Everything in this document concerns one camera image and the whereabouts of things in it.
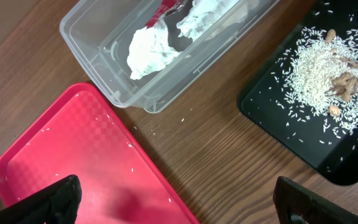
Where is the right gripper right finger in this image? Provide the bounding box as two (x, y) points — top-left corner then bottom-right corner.
(273, 176), (358, 224)

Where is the white napkin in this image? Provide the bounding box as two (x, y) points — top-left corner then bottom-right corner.
(127, 19), (180, 80)
(177, 0), (239, 41)

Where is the black waste tray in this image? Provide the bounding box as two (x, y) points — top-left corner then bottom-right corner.
(237, 0), (358, 186)

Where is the clear plastic bin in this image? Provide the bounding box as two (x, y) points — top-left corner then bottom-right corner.
(60, 0), (276, 113)

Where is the rice and food scraps pile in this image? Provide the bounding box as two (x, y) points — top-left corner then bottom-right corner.
(270, 27), (358, 139)

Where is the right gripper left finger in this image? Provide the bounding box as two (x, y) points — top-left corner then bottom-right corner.
(0, 175), (82, 224)

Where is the red plastic tray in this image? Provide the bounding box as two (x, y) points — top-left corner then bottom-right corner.
(0, 83), (196, 223)

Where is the red sauce packet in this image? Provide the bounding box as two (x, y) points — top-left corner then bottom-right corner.
(145, 0), (188, 28)

